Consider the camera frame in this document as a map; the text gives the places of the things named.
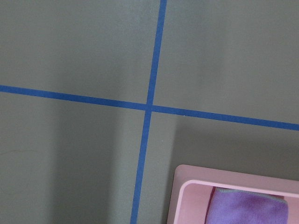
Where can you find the pink plastic tray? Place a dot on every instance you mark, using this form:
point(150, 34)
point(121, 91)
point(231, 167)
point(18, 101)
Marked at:
point(193, 187)

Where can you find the purple cloth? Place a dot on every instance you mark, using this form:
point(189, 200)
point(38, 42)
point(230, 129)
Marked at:
point(232, 206)

